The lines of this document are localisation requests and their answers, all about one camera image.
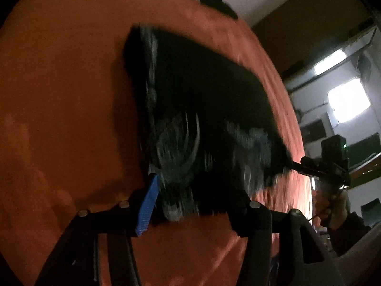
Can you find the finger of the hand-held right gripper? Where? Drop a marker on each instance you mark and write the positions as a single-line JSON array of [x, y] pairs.
[[305, 166]]

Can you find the bright window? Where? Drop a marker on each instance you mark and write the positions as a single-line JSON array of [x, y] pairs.
[[348, 101]]

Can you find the orange blanket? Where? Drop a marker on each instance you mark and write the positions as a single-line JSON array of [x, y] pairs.
[[59, 95]]

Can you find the person's right hand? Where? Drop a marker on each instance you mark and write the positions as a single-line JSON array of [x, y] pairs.
[[336, 211]]

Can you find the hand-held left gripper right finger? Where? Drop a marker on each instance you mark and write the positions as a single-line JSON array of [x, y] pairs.
[[247, 220]]

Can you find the black patterned garment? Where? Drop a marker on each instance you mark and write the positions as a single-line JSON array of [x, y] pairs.
[[208, 95]]

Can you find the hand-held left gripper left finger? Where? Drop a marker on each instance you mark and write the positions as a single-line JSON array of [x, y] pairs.
[[148, 205]]

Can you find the brown wooden door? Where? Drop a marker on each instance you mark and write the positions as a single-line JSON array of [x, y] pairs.
[[306, 26]]

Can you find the tube light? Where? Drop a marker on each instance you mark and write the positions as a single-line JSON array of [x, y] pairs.
[[330, 61]]

